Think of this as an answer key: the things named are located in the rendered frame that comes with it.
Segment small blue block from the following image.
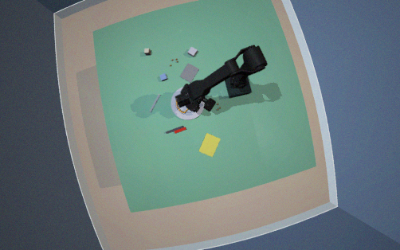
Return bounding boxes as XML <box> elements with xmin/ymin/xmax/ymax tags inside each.
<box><xmin>160</xmin><ymin>73</ymin><xmax>167</xmax><ymax>81</ymax></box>

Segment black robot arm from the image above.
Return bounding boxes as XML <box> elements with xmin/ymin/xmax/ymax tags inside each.
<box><xmin>175</xmin><ymin>45</ymin><xmax>268</xmax><ymax>112</ymax></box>

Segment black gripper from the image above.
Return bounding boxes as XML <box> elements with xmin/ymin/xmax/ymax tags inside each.
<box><xmin>180</xmin><ymin>84</ymin><xmax>216</xmax><ymax>111</ymax></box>

